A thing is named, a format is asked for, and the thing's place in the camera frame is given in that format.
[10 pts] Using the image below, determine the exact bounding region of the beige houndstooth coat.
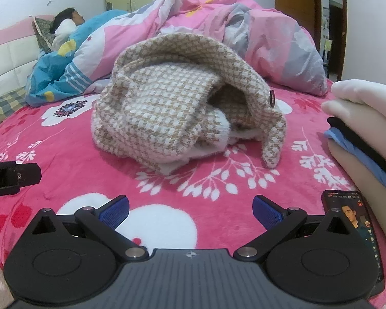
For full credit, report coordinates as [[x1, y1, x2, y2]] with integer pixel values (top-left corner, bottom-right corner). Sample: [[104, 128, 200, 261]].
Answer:
[[91, 34, 287, 176]]

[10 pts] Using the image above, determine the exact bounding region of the pink floral blanket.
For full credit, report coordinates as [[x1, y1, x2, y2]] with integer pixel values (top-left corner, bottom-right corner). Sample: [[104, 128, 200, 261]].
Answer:
[[0, 79, 386, 309]]

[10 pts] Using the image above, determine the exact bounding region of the blue folded garment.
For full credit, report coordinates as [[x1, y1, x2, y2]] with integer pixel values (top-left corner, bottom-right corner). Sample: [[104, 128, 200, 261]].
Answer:
[[324, 127, 386, 208]]

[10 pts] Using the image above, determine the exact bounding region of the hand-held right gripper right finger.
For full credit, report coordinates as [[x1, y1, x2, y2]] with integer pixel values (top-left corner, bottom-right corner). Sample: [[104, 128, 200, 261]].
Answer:
[[233, 195, 355, 261]]

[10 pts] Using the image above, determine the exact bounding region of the pink and white headboard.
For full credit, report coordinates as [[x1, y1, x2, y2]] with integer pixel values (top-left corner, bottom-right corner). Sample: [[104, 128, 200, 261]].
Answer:
[[0, 14, 57, 104]]

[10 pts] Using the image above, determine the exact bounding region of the wooden door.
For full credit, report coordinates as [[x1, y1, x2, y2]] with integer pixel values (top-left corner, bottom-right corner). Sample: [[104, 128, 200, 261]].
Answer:
[[273, 0, 324, 55]]

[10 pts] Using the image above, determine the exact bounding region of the plaid pillow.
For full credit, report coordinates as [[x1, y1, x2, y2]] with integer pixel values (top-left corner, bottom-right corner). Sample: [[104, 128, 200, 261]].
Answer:
[[0, 87, 28, 131]]

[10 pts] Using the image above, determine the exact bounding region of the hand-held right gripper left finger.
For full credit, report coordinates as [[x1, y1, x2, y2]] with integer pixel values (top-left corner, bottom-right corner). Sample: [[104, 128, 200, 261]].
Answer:
[[31, 195, 148, 261]]

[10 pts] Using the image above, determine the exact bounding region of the dark patterned pillow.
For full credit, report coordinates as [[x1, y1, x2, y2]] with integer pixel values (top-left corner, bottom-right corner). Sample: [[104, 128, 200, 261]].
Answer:
[[32, 17, 57, 54]]

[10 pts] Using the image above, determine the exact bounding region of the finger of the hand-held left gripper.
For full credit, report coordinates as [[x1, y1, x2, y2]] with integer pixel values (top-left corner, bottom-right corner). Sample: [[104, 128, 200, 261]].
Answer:
[[16, 163, 42, 188]]

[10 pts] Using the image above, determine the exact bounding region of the black smartphone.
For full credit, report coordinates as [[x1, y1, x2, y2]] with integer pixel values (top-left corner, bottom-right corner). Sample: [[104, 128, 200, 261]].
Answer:
[[321, 191, 386, 295]]

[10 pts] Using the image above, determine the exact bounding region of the black folded garment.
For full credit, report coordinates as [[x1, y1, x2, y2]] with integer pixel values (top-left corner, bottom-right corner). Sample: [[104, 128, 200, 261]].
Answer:
[[326, 117, 386, 181]]

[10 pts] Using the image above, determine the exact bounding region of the pink and blue quilt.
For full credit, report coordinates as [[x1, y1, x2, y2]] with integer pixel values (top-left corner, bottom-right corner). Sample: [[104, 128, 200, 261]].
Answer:
[[26, 0, 329, 107]]

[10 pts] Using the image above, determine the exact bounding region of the wooden door frame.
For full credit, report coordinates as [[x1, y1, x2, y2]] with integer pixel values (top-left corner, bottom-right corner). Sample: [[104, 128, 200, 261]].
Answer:
[[340, 0, 350, 82]]

